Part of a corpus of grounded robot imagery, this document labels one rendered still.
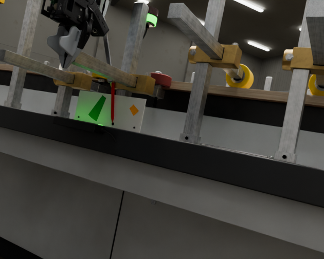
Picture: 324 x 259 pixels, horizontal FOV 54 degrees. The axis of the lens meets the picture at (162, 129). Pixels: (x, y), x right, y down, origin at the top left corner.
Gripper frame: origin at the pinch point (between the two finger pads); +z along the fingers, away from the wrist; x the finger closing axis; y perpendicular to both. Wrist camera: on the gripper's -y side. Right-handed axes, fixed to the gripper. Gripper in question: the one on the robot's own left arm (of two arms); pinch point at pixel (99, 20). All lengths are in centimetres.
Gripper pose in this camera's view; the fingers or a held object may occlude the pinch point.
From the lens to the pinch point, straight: 104.9
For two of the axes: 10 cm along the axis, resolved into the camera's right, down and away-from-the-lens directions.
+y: -9.6, -2.2, 1.4
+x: -1.3, -0.4, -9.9
